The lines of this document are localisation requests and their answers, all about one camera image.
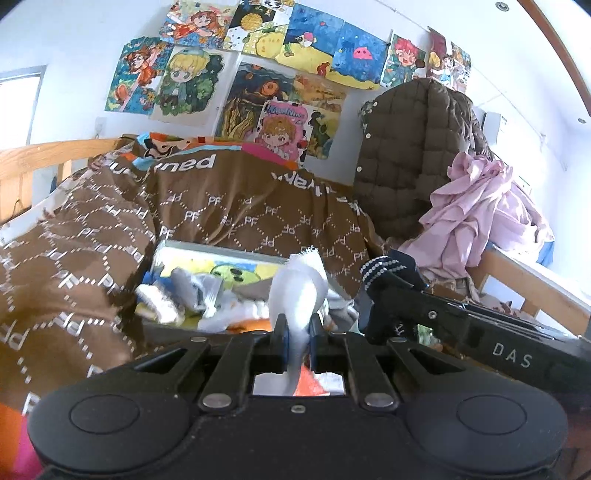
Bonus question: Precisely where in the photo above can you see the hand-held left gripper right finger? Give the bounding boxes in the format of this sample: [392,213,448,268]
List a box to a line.
[308,314,468,412]

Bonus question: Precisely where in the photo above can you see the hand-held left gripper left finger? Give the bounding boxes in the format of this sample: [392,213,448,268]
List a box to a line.
[131,314,293,412]

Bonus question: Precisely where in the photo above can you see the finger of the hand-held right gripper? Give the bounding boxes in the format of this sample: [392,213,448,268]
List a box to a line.
[359,295,419,346]
[388,273,468,325]

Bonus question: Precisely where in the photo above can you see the white cloth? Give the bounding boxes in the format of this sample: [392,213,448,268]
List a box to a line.
[268,246,331,398]

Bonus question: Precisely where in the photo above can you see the navy white-striped sock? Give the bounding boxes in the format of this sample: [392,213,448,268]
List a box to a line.
[358,251,428,301]

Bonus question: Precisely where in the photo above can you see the grey white sock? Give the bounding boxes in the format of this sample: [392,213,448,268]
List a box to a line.
[170,269,228,320]

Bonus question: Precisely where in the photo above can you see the pink garment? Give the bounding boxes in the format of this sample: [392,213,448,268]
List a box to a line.
[398,151,556,283]

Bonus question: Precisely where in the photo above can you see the white rolled sock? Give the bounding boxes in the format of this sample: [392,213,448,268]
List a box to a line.
[135,283,186,325]

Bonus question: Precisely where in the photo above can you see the brown printed blanket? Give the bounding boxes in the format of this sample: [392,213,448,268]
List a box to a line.
[0,138,385,414]

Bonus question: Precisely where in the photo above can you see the olive puffer jacket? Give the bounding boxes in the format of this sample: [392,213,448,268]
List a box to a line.
[352,78,496,251]

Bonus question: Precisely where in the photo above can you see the white air conditioner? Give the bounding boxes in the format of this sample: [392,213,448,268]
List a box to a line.
[481,110,509,145]

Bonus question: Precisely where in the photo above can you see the orange cartoon bedsheet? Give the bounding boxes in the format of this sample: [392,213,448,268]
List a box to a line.
[0,130,302,480]

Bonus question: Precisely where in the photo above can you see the window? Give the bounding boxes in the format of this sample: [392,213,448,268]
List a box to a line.
[0,65,48,151]

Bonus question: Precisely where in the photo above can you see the wooden bed frame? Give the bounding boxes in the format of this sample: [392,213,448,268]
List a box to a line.
[479,244,591,339]

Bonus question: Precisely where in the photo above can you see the spotted border figure wall poster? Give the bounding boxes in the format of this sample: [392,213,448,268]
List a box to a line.
[253,96,315,165]

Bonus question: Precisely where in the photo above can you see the orange dark painting wall poster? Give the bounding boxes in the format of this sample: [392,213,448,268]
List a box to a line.
[213,54,348,161]

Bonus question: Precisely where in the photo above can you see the red-haired face wall poster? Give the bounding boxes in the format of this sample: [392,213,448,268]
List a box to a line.
[380,31,428,89]

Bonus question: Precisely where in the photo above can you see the small figures wall poster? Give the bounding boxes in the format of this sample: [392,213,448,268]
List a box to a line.
[426,27,472,94]

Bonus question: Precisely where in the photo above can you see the blond figure green wall poster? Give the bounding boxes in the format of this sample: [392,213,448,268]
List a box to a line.
[149,45,239,128]

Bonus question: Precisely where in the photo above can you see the blue beach painting wall poster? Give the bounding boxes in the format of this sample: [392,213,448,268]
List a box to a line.
[274,4,389,92]

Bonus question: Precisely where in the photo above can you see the wooden bed rail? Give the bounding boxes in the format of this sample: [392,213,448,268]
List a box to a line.
[0,135,124,228]

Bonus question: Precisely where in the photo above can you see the yellow dark painting wall poster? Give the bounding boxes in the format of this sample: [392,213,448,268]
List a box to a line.
[223,0,297,52]

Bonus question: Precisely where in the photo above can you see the red-haired figure small wall poster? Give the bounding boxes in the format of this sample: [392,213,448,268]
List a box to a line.
[158,0,239,48]

